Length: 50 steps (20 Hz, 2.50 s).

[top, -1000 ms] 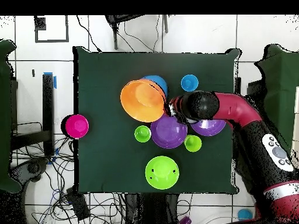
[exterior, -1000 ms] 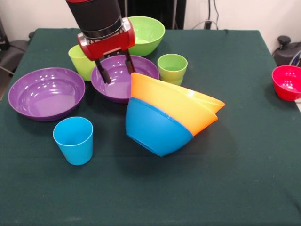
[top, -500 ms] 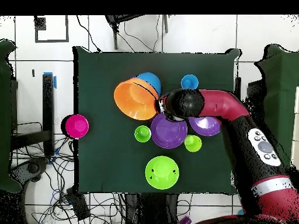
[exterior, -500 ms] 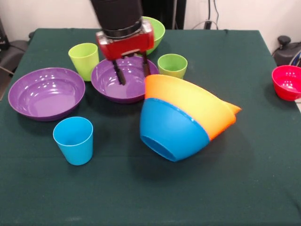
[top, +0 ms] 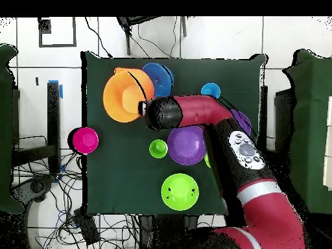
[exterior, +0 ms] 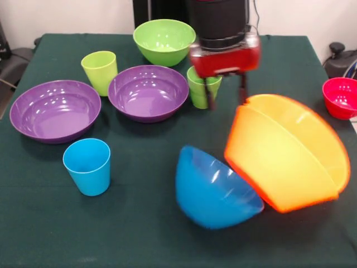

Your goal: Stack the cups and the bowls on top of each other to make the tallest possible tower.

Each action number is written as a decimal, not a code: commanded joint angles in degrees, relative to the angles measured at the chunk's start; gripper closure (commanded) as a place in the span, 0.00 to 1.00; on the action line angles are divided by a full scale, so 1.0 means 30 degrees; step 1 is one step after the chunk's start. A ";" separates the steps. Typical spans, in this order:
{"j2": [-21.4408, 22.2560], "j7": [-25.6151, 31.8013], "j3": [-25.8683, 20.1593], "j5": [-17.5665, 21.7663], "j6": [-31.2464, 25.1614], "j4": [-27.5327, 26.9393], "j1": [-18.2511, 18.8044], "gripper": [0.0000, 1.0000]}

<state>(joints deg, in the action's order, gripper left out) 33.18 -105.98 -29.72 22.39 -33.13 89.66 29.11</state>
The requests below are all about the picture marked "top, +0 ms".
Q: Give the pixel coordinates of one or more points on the green cup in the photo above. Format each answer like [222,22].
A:
[158,149]

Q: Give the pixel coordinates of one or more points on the blue bowl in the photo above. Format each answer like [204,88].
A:
[162,77]

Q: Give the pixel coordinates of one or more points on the red bowl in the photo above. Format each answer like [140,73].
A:
[85,140]

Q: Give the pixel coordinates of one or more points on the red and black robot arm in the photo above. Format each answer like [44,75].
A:
[259,202]

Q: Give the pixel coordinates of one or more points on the purple bowl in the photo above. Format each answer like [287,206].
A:
[243,119]
[185,145]

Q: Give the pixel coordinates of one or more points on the yellow-green cup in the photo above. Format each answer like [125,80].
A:
[207,160]

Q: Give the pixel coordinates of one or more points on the green bowl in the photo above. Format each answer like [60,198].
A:
[180,191]

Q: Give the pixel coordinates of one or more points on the blue cup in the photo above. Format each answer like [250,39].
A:
[210,89]

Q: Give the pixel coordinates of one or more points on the dark green table cloth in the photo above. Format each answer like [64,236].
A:
[116,186]

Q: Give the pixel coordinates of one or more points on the black power adapter box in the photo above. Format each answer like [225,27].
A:
[87,228]

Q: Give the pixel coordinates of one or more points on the green cloth covered table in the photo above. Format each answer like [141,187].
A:
[5,129]
[311,129]

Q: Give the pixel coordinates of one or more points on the white box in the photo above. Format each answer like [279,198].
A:
[329,142]

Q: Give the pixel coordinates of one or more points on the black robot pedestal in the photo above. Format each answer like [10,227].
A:
[168,230]

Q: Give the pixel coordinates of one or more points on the black camera tripod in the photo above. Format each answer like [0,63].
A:
[128,39]

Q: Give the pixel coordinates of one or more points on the grey pedestal foot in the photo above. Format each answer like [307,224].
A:
[37,186]

